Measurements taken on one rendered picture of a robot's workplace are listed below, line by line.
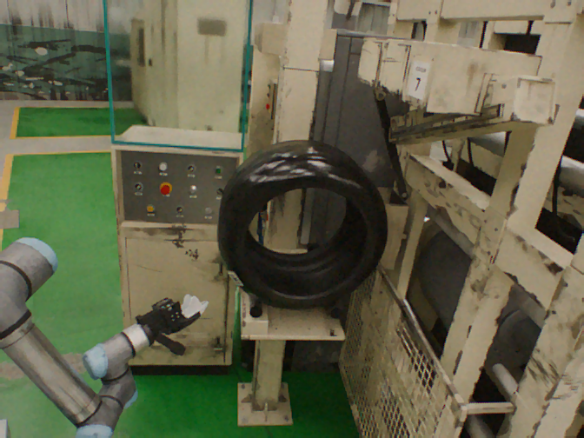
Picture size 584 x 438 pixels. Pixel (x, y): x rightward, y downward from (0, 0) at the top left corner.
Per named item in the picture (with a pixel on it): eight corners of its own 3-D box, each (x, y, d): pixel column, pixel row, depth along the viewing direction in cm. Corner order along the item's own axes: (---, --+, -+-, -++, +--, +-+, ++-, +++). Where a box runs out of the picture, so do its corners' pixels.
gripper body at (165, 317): (182, 300, 118) (142, 321, 110) (190, 326, 120) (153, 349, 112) (168, 295, 123) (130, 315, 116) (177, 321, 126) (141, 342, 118)
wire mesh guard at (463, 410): (337, 363, 208) (361, 238, 180) (341, 363, 209) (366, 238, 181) (400, 574, 127) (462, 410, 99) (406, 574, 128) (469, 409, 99)
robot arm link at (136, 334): (139, 359, 110) (126, 351, 115) (155, 349, 113) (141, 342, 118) (129, 335, 108) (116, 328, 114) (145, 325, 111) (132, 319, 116)
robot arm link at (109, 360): (86, 374, 109) (76, 348, 105) (125, 351, 116) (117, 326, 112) (99, 388, 104) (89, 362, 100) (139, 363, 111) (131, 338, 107)
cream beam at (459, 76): (355, 81, 149) (361, 36, 143) (421, 88, 153) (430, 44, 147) (422, 113, 94) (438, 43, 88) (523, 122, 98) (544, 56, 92)
